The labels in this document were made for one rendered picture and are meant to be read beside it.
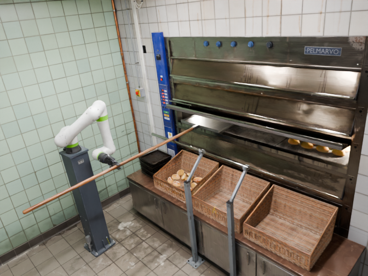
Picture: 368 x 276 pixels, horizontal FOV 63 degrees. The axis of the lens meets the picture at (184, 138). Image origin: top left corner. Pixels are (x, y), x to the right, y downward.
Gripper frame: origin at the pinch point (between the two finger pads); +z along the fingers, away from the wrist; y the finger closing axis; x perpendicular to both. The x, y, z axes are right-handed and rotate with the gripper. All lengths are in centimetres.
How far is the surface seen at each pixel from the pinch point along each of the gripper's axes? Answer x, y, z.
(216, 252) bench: -47, 90, 66
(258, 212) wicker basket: -73, 47, 93
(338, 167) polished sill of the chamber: -102, -1, 142
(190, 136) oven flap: -101, 13, -15
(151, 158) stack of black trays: -70, 40, -51
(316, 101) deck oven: -102, -49, 121
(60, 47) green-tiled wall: -24, -92, -121
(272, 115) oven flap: -100, -32, 88
